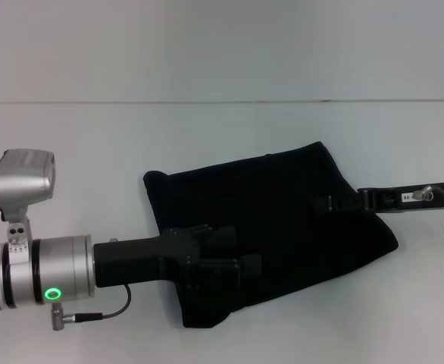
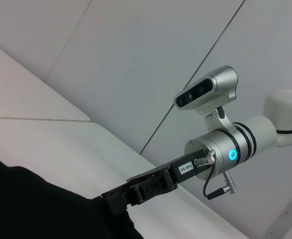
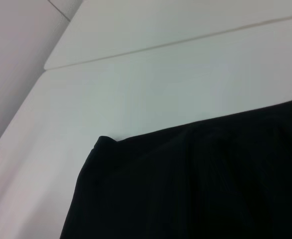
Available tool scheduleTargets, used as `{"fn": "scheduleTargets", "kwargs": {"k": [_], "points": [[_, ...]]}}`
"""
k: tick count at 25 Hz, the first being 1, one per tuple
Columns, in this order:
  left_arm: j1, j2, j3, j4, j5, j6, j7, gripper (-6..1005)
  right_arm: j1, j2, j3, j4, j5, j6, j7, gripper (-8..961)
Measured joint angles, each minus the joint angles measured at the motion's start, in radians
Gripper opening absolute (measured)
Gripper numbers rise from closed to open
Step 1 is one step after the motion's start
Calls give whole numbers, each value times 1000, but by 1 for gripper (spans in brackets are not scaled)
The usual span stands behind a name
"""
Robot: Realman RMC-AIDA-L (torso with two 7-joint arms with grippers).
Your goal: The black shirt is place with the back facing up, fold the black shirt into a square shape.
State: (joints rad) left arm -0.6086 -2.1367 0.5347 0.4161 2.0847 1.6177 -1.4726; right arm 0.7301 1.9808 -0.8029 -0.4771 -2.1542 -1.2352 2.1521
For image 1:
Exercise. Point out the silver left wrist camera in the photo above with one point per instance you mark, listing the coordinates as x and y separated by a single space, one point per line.
23 186

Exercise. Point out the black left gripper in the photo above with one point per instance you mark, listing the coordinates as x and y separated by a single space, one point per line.
142 259

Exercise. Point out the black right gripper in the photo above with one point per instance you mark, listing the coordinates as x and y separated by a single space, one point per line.
396 197

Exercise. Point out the black shirt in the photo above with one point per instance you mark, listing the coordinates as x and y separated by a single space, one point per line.
275 212

